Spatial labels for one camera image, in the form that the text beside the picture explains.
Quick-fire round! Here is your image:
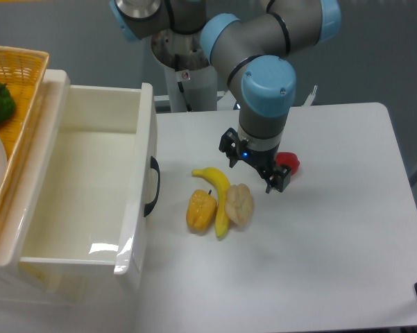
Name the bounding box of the white drawer cabinet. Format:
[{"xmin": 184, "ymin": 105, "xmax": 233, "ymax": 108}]
[{"xmin": 0, "ymin": 70, "xmax": 160, "ymax": 332}]

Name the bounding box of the yellow woven basket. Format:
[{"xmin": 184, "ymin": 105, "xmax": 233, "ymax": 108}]
[{"xmin": 0, "ymin": 46, "xmax": 49, "ymax": 233}]

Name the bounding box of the black drawer handle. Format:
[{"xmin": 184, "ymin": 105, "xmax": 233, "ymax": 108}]
[{"xmin": 144, "ymin": 156, "xmax": 161, "ymax": 217}]

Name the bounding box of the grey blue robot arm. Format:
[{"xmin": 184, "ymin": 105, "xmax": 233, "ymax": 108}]
[{"xmin": 110, "ymin": 1, "xmax": 341, "ymax": 191}]

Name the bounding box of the yellow bell pepper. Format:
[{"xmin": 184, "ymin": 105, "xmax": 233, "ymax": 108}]
[{"xmin": 186, "ymin": 189, "xmax": 217, "ymax": 233}]

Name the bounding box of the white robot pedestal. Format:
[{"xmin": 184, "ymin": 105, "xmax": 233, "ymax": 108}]
[{"xmin": 150, "ymin": 27, "xmax": 219, "ymax": 113}]

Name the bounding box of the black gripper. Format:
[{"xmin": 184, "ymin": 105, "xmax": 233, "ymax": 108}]
[{"xmin": 219, "ymin": 128, "xmax": 291, "ymax": 194}]

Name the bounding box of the black cable on pedestal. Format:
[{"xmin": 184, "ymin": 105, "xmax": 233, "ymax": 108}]
[{"xmin": 174, "ymin": 53, "xmax": 194, "ymax": 112}]

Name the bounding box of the red bell pepper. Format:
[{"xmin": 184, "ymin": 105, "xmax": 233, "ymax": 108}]
[{"xmin": 275, "ymin": 152, "xmax": 300, "ymax": 176}]

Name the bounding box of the beige round bread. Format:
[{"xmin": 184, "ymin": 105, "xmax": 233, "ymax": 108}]
[{"xmin": 225, "ymin": 183, "xmax": 254, "ymax": 227}]

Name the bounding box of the white open drawer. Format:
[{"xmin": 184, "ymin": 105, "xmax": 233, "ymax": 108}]
[{"xmin": 21, "ymin": 83, "xmax": 157, "ymax": 276}]

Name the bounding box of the yellow banana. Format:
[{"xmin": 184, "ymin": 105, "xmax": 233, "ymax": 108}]
[{"xmin": 192, "ymin": 167, "xmax": 230, "ymax": 240}]

